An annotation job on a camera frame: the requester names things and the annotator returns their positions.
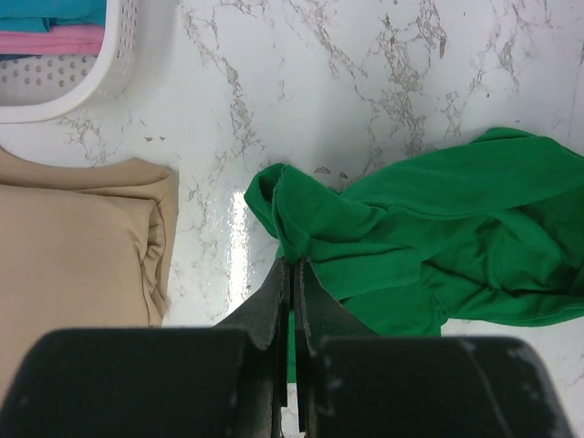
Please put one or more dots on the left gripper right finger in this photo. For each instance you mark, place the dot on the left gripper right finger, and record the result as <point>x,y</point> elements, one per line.
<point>324,332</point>

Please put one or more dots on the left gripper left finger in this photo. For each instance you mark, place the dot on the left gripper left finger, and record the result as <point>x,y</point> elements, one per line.
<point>261,372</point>

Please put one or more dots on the green t shirt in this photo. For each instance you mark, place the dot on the green t shirt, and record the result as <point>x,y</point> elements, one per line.
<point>491,230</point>

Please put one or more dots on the beige folded t shirt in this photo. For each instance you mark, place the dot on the beige folded t shirt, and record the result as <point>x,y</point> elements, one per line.
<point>86,246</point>

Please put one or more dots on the white plastic laundry basket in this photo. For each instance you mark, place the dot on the white plastic laundry basket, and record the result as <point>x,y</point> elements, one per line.
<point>47,87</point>

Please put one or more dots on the pink folded t shirt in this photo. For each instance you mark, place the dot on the pink folded t shirt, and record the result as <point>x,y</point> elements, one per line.
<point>59,40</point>

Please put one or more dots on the teal folded t shirt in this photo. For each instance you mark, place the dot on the teal folded t shirt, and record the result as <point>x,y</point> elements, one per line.
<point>39,16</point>

